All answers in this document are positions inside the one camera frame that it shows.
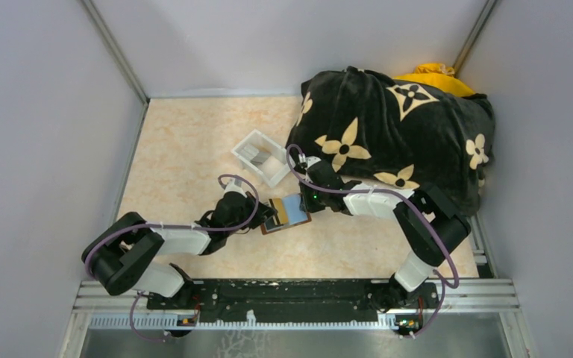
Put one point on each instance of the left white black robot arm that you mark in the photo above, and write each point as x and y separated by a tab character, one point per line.
123	257

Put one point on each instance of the black floral plush blanket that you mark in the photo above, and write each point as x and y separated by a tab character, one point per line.
406	134

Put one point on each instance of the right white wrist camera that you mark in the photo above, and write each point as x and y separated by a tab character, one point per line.
307	162

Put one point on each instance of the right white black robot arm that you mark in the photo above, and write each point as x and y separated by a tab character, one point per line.
430	222

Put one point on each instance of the brown leather card holder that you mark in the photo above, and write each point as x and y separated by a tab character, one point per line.
267	227

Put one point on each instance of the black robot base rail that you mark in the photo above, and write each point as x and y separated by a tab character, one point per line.
282	301

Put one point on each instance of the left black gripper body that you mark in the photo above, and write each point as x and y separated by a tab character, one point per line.
247	215

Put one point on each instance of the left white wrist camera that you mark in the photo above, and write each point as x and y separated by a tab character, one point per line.
234	186

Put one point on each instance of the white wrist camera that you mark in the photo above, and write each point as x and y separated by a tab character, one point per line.
234	186
307	162

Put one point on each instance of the white translucent plastic card box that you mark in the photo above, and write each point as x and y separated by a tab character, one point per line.
263	157

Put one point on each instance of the yellow cloth bundle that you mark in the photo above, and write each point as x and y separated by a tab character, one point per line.
440	76

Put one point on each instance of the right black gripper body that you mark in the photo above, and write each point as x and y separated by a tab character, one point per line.
314	198

